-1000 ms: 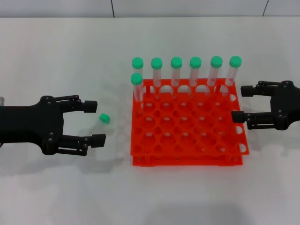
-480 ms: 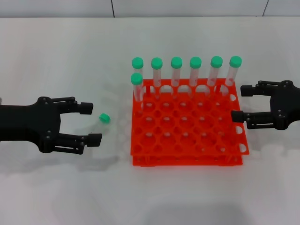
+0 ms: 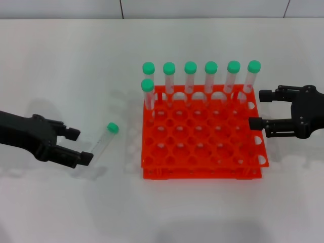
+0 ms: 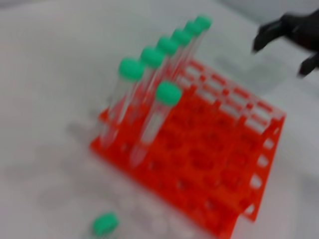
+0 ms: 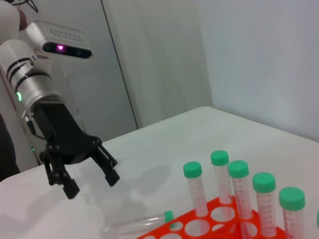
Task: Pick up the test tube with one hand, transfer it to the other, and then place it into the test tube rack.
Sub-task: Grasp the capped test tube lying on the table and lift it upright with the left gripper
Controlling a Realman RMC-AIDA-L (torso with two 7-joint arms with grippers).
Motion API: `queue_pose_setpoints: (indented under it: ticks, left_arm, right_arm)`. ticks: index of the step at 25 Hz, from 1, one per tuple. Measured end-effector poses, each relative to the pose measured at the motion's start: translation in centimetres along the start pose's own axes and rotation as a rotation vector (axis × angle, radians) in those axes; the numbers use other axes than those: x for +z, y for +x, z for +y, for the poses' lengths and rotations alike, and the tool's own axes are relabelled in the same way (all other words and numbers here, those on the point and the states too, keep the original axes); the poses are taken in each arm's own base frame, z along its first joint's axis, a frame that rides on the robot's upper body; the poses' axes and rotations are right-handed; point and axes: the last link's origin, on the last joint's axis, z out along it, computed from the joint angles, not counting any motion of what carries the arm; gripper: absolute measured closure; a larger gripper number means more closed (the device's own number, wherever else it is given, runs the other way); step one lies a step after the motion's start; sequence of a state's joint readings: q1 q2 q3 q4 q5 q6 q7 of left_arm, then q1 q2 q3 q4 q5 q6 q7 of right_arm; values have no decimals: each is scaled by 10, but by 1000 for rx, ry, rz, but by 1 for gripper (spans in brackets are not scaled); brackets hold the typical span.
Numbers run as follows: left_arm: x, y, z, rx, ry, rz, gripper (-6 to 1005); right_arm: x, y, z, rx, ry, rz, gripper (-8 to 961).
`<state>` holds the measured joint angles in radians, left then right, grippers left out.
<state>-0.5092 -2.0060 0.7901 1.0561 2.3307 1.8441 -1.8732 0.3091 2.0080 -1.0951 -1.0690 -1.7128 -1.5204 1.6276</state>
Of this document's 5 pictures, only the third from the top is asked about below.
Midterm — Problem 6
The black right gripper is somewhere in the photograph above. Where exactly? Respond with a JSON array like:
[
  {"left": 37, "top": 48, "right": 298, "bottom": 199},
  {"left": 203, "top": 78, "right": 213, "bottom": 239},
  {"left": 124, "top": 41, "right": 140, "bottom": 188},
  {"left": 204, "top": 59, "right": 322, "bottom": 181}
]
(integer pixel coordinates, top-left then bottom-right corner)
[{"left": 248, "top": 85, "right": 324, "bottom": 140}]

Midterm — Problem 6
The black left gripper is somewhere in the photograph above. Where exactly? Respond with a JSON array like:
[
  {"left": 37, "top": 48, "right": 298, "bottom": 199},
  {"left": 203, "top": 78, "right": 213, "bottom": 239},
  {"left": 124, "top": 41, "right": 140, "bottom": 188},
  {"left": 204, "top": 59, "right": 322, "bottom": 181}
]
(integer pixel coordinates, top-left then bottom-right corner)
[{"left": 0, "top": 110, "right": 94, "bottom": 169}]

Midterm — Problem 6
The clear test tube green cap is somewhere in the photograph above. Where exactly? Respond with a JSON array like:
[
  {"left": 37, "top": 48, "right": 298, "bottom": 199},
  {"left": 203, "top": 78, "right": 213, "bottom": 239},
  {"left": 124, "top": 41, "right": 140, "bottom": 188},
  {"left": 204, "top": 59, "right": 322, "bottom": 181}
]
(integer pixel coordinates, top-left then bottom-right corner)
[
  {"left": 87, "top": 121, "right": 120, "bottom": 163},
  {"left": 142, "top": 62, "right": 156, "bottom": 88},
  {"left": 163, "top": 62, "right": 176, "bottom": 107},
  {"left": 222, "top": 60, "right": 241, "bottom": 102},
  {"left": 184, "top": 61, "right": 198, "bottom": 106},
  {"left": 237, "top": 60, "right": 262, "bottom": 104},
  {"left": 141, "top": 78, "right": 157, "bottom": 119},
  {"left": 204, "top": 61, "right": 218, "bottom": 104}
]

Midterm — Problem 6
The orange plastic test tube rack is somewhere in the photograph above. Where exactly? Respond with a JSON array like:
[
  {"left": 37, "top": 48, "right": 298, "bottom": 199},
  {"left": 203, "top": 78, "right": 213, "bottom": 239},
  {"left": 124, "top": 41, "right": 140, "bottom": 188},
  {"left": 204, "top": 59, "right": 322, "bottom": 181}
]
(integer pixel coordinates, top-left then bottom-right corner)
[{"left": 140, "top": 85, "right": 270, "bottom": 181}]

